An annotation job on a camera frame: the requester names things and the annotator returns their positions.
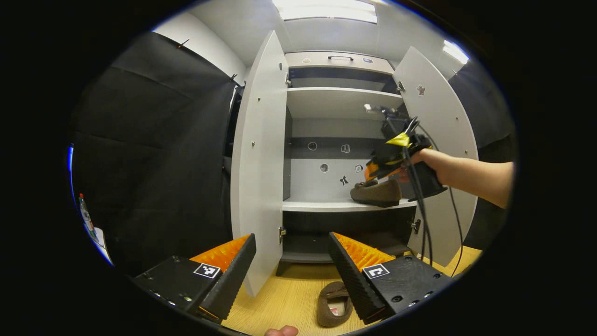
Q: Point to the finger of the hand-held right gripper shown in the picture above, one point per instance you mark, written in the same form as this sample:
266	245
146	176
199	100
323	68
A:
373	171

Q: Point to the brown suede shoe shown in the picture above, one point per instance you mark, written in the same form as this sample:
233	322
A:
326	298
380	193

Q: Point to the white printed sheet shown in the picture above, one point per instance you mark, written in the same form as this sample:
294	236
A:
93	228

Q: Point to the white shoe cabinet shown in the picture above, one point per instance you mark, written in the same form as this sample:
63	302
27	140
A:
336	102

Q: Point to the white cabinet door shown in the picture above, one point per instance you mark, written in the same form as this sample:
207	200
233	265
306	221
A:
259	177
443	116

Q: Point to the black backdrop cloth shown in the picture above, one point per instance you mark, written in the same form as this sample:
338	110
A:
154	163
485	112

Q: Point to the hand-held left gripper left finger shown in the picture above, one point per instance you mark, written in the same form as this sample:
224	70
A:
233	275

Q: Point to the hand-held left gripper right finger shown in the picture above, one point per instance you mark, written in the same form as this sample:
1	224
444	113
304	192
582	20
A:
352	280

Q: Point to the rectangular ceiling light panel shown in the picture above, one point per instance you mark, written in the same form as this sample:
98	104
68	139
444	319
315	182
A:
326	10
455	51

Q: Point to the white cabinet drawer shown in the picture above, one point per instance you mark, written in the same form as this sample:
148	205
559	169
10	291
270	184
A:
317	63

